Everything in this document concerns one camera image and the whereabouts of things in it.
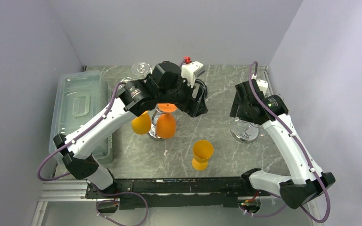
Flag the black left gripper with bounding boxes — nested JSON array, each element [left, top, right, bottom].
[[157, 74, 208, 117]]

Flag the yellow-orange wine glass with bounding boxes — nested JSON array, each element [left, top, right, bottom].
[[192, 140, 214, 171]]

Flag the clear wine glass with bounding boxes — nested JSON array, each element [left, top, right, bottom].
[[118, 77, 133, 89], [132, 62, 152, 78]]

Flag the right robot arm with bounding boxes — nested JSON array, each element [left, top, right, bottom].
[[230, 79, 336, 209]]

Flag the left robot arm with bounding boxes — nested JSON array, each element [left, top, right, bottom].
[[54, 61, 208, 198]]

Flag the orange wine glass centre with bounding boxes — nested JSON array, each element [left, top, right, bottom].
[[156, 104, 178, 139]]

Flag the chrome wine glass rack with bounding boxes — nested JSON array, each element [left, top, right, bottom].
[[147, 108, 165, 141]]

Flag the yellow wine glass left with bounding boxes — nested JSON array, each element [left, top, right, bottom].
[[131, 111, 151, 135]]

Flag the clear plastic storage box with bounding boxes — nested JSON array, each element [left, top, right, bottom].
[[49, 70, 112, 153]]

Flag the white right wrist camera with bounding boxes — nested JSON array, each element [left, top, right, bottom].
[[251, 74, 269, 94]]

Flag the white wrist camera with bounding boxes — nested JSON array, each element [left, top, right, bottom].
[[251, 74, 269, 94], [181, 61, 205, 88]]

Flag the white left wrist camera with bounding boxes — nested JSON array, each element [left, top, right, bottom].
[[181, 61, 205, 88]]

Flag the aluminium frame rails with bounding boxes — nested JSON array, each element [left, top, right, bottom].
[[31, 65, 322, 226]]

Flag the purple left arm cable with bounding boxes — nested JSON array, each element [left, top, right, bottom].
[[36, 81, 150, 226]]

